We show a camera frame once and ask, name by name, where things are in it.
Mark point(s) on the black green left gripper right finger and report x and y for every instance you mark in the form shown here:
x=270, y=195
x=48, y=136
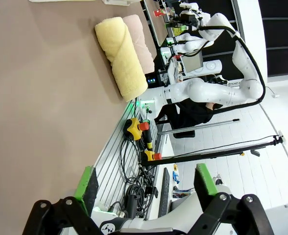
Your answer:
x=205, y=186

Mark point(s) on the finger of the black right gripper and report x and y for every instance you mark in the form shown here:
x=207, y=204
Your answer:
x=174, y=24
x=174, y=17

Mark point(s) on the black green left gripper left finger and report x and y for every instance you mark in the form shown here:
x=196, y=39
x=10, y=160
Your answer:
x=85, y=191

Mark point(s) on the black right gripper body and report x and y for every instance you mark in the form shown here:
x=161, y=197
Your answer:
x=189, y=19

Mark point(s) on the pink towel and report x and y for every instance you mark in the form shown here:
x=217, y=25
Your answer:
x=141, y=41

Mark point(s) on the yellow towel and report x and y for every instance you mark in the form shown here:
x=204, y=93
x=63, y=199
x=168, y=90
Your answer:
x=124, y=61

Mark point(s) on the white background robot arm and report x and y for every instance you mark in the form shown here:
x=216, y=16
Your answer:
x=192, y=45

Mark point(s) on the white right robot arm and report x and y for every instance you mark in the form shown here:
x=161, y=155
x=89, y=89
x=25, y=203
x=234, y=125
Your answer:
x=207, y=91

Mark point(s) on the brown background table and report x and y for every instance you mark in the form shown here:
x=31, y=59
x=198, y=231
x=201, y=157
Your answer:
x=158, y=29

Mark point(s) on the colourful flat packet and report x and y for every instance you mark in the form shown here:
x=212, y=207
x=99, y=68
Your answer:
x=181, y=194

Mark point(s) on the small blue item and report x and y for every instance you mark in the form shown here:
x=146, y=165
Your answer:
x=175, y=177

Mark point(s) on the black keyboard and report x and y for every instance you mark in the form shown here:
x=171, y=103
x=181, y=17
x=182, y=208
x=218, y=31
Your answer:
x=164, y=193

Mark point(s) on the grey computer monitor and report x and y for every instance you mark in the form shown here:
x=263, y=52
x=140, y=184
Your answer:
x=192, y=62

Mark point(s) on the white round device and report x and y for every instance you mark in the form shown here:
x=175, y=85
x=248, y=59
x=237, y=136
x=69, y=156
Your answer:
x=212, y=66

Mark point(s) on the black control box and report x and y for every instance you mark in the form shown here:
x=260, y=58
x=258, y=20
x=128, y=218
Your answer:
x=153, y=80

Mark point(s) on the silver metal pole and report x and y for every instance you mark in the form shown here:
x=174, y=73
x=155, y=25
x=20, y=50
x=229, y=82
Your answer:
x=202, y=126

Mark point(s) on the yellow red emergency stop button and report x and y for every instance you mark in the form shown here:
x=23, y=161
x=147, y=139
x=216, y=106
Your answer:
x=151, y=155
x=134, y=127

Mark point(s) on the seated person in black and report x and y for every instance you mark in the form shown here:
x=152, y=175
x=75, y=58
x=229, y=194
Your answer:
x=192, y=115

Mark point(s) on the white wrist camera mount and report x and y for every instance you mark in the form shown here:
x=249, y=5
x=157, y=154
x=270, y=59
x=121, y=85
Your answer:
x=189, y=6

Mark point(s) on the black camera boom stand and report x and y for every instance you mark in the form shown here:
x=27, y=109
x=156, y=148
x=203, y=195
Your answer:
x=207, y=155

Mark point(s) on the grey slotted aluminium base plate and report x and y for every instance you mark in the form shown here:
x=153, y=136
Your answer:
x=109, y=159

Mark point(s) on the black yellow handheld enabling switch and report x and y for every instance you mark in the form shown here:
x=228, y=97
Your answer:
x=148, y=140

